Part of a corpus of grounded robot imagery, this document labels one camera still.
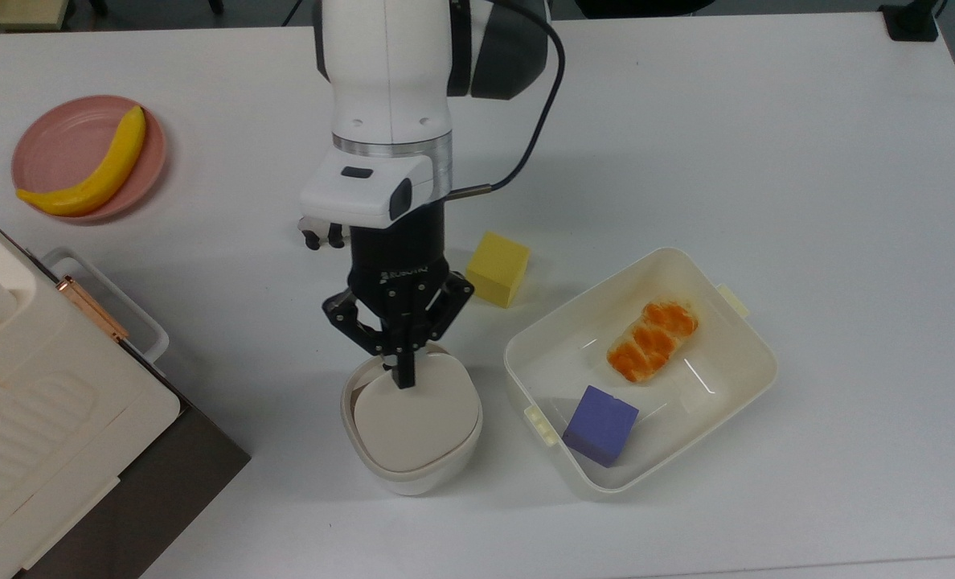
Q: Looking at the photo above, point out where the orange glazed toy bread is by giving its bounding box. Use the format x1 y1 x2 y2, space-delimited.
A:
606 300 700 384

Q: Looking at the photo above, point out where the yellow foam cube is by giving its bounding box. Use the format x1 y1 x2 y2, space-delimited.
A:
465 232 531 309

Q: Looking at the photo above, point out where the pink plate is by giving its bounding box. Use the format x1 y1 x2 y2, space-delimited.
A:
11 96 168 224

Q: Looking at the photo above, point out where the small panda figurine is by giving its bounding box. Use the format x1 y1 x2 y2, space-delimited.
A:
298 216 348 251

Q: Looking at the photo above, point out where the copper bar handle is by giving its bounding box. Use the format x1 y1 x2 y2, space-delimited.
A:
55 275 131 343

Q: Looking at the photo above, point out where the black clamp mount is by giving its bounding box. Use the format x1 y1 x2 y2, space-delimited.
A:
879 0 941 42

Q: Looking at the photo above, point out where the cream trash can lid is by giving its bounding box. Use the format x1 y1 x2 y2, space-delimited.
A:
353 354 480 473

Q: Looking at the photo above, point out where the yellow toy banana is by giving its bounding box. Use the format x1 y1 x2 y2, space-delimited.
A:
16 105 147 217

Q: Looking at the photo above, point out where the cream plastic toy appliance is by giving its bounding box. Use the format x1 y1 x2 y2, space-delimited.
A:
0 199 182 579

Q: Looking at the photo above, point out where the white round bowl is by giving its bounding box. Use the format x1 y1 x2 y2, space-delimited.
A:
340 346 484 497

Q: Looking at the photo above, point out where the cream rectangular plastic bin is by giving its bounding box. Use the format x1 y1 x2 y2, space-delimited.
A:
503 247 778 495

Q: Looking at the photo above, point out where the purple foam cube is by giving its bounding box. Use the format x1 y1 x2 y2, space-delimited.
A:
562 385 640 469

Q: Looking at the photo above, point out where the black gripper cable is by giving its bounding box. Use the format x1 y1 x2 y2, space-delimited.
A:
449 0 567 199

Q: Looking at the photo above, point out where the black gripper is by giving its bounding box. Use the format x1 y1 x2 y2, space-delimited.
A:
322 199 476 390

